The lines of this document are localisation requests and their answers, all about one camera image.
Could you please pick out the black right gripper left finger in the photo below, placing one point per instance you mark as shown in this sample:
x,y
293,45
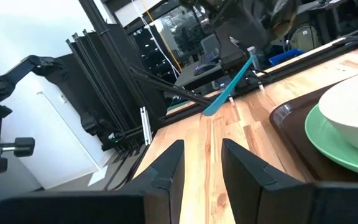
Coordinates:
x,y
104,208

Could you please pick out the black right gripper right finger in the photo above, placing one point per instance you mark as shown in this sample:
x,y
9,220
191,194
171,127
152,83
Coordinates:
x,y
291,205

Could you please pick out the green plate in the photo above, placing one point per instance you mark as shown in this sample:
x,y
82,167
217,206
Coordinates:
x,y
328,143

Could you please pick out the white bowl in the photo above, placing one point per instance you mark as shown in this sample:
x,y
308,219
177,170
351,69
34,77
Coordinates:
x,y
353,118

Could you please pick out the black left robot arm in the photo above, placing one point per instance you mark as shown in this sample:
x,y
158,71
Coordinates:
x,y
230,49

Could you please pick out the brown plastic tray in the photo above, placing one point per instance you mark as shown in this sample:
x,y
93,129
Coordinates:
x,y
291,130

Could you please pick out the blue plastic bin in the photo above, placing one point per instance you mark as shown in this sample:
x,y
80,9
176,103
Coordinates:
x,y
286,56

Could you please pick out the white cabinet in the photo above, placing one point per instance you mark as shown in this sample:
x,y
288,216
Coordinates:
x,y
57,140

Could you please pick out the black computer mouse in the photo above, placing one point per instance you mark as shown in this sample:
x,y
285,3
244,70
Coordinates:
x,y
205,69

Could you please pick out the grey desk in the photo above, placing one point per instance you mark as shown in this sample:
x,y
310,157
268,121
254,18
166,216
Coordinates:
x,y
191,79

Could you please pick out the silver aluminium bracket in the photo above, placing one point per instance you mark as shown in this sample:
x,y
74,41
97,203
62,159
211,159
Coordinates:
x,y
146,127

